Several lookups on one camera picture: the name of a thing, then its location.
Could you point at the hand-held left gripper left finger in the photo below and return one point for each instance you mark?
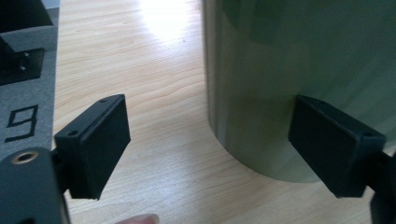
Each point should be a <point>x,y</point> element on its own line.
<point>93,149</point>

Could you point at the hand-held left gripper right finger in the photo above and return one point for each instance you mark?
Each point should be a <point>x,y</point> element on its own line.
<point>330,146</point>

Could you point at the green plastic trash bin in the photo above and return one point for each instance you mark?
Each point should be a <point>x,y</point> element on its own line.
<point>280,62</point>

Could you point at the dark curtain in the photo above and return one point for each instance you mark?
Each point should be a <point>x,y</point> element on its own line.
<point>18,14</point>

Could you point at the black stand base plate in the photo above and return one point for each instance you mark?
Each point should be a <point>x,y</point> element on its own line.
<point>28,67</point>

